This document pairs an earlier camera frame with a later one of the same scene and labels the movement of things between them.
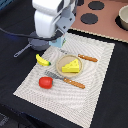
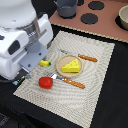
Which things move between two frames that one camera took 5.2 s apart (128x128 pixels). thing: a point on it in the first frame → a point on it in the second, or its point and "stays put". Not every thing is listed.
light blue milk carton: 58,43 → 18,82
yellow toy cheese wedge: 71,67 stays put
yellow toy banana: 42,61 stays put
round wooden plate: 66,60 stays put
